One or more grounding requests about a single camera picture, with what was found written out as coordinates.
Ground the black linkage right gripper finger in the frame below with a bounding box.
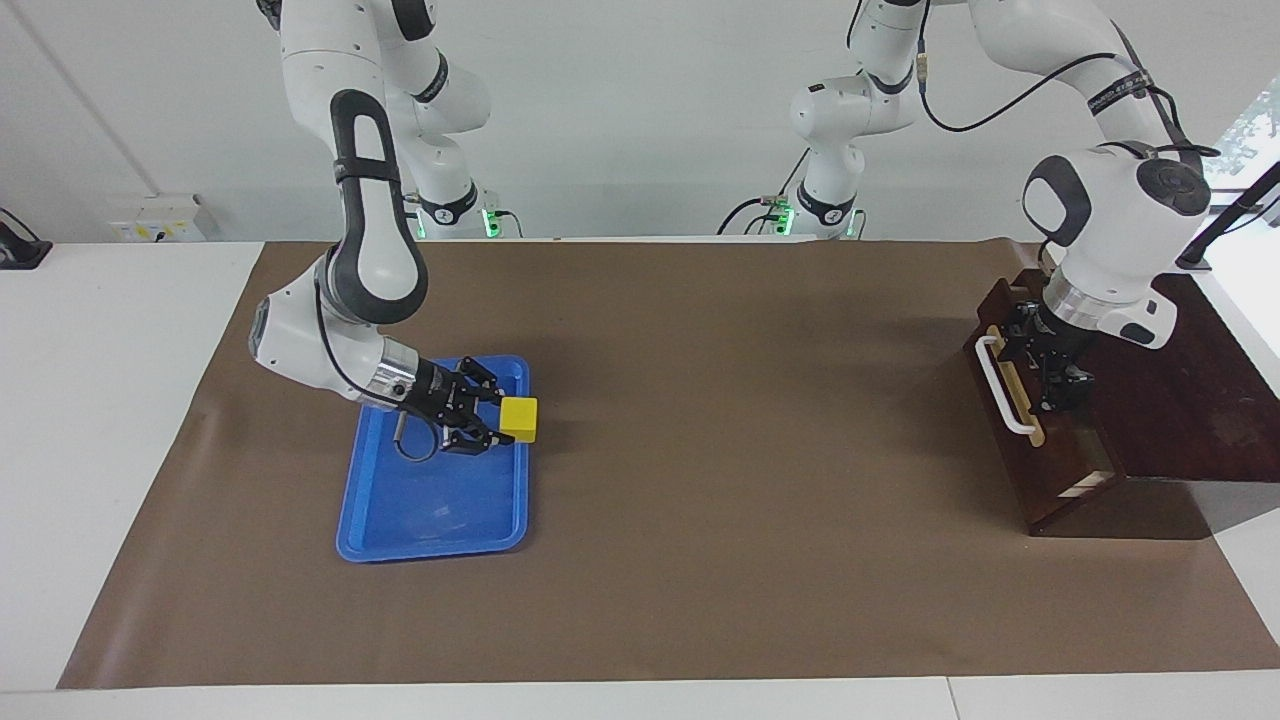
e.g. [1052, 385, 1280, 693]
[455, 357, 506, 404]
[440, 415, 516, 456]

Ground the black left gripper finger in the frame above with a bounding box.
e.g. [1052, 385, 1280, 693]
[1040, 365, 1093, 413]
[1008, 298, 1043, 351]

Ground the beige handle backing plate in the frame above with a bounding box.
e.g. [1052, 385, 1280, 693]
[985, 325, 1047, 448]

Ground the white drawer handle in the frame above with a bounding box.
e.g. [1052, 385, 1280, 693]
[975, 333, 1041, 437]

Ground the wooden drawer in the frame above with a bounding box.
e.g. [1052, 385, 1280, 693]
[965, 278, 1121, 533]

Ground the blue plastic tray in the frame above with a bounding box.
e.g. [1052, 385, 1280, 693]
[336, 355, 531, 564]

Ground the dark wooden cabinet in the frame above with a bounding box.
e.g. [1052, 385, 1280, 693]
[965, 270, 1280, 541]

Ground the black angled stand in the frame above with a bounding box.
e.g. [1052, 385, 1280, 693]
[1175, 160, 1280, 273]

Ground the brown table mat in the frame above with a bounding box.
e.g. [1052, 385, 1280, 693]
[57, 238, 1280, 691]

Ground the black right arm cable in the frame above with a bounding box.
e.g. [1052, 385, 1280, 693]
[312, 270, 443, 464]

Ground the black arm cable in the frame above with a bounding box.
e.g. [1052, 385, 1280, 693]
[915, 0, 1221, 161]
[312, 270, 443, 464]

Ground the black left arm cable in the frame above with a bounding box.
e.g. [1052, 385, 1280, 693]
[915, 0, 1221, 161]

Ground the white wall socket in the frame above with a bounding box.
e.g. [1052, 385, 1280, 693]
[108, 195, 208, 243]

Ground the small black desk mount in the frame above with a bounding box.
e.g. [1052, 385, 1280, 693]
[0, 208, 53, 269]

